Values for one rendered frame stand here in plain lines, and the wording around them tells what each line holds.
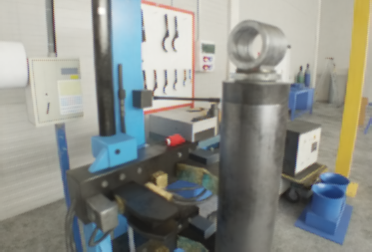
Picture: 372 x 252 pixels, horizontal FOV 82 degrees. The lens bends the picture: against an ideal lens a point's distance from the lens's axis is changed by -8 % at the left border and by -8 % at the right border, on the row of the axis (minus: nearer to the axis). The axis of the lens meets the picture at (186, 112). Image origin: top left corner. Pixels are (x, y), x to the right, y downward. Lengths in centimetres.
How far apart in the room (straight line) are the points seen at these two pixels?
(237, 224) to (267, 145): 29
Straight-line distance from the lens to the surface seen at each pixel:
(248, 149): 71
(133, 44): 129
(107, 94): 113
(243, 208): 80
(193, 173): 124
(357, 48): 320
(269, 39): 69
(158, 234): 92
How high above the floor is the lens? 152
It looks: 12 degrees down
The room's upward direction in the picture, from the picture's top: straight up
